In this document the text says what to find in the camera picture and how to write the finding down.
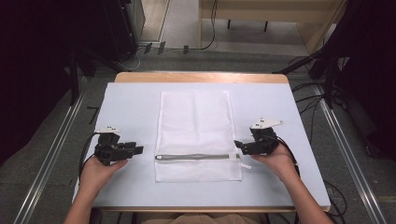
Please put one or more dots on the person's right hand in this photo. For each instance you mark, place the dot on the person's right hand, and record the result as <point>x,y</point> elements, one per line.
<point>278,161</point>

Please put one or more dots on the person's beige trousers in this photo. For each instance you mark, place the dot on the person's beige trousers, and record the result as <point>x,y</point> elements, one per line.
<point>202,218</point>

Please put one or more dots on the light wooden bench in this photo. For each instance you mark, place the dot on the light wooden bench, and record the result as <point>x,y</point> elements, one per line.
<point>267,9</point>

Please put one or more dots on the wooden table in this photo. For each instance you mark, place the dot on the wooden table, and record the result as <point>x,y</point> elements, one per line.
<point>199,77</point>

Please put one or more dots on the black cabinet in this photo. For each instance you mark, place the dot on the black cabinet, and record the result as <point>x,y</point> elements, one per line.
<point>123,25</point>

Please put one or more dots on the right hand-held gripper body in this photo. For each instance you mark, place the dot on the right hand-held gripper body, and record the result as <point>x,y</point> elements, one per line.
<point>264,141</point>

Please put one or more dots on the metal floor rail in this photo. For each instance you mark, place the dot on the metal floor rail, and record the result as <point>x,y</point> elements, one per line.
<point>49,161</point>
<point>351,161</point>

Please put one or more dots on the black curtain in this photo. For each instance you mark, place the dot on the black curtain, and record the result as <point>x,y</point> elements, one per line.
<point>28,62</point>
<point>370,62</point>

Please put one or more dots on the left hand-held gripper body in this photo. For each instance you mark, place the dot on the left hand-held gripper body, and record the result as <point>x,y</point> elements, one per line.
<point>107,152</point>

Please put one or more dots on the person's left hand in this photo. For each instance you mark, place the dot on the person's left hand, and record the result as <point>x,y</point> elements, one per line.
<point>96,175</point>

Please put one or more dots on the black metal stand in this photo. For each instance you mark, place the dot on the black metal stand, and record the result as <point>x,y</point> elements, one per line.
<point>74,81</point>
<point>328,84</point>

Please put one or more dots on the white table mat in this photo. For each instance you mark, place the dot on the white table mat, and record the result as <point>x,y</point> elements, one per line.
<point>134,102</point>

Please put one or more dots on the white mesh laundry bag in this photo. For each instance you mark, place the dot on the white mesh laundry bag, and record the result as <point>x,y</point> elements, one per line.
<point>197,124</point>

